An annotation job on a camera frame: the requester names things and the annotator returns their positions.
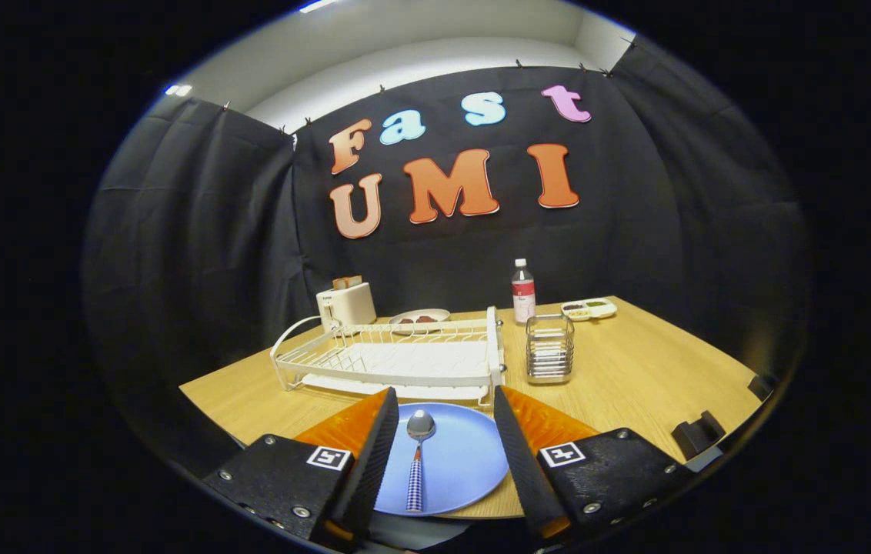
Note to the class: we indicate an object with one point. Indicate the black backdrop cloth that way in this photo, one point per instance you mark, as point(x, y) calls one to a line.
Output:
point(635, 192)

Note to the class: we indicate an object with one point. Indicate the white toaster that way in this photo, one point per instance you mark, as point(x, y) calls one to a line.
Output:
point(351, 306)

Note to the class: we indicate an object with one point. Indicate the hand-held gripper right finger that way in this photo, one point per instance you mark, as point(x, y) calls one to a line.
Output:
point(520, 462)

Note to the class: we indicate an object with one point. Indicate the white round plate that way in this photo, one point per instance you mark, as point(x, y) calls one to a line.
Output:
point(439, 314)

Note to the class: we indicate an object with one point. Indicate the long ceiling light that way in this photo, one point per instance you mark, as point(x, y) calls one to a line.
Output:
point(320, 5)

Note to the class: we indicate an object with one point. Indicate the clear bottle with red label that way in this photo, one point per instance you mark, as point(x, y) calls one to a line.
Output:
point(523, 292)

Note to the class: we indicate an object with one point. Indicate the blue plate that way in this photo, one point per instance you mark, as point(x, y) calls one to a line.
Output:
point(462, 462)

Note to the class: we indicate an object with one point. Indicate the small ceiling light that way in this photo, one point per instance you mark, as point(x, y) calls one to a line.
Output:
point(178, 89)

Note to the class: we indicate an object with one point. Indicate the white divided sauce dish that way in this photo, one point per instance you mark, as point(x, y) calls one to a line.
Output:
point(605, 309)

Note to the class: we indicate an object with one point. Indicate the dark food pieces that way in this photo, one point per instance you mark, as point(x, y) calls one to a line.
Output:
point(418, 318)

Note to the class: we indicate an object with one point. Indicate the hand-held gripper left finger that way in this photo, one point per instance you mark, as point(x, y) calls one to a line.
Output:
point(374, 469)

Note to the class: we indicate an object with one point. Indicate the brown toast slice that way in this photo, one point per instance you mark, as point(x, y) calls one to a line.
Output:
point(347, 282)

